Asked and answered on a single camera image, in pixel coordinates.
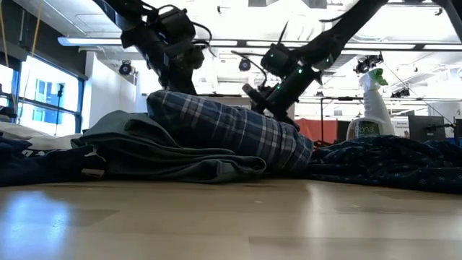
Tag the blue plaid shirt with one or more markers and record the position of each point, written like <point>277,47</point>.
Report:
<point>223,126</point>

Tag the grey-green garment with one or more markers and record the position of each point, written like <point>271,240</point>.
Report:
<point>144,159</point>

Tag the navy dotted shirt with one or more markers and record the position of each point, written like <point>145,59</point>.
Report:
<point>379,162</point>

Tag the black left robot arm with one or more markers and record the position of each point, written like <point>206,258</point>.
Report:
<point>144,32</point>

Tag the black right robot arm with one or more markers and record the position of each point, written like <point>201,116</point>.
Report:
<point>335,32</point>

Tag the orange partition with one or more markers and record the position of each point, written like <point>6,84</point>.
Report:
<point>314,130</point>

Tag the black ceiling spotlight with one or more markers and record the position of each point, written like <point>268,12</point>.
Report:
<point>244,65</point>
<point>125,68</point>

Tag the black ceiling light cluster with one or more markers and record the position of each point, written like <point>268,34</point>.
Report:
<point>366,64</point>

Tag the white spray bottle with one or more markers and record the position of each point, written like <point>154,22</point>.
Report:
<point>373,108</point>

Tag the long ceiling light fixture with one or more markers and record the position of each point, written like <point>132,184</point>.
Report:
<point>90,41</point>

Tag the black tripod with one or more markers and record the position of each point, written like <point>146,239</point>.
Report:
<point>58,108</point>

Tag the blue-framed window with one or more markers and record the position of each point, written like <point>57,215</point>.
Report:
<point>43,94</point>

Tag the dark background monitor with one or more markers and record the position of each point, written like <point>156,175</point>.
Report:
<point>426,128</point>

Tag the white garment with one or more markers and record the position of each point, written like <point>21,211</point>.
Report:
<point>47,142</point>

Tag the black metal rail stand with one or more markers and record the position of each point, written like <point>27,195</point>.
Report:
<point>339,98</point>

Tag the white wall sign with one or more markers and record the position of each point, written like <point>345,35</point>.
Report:
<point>401,126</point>

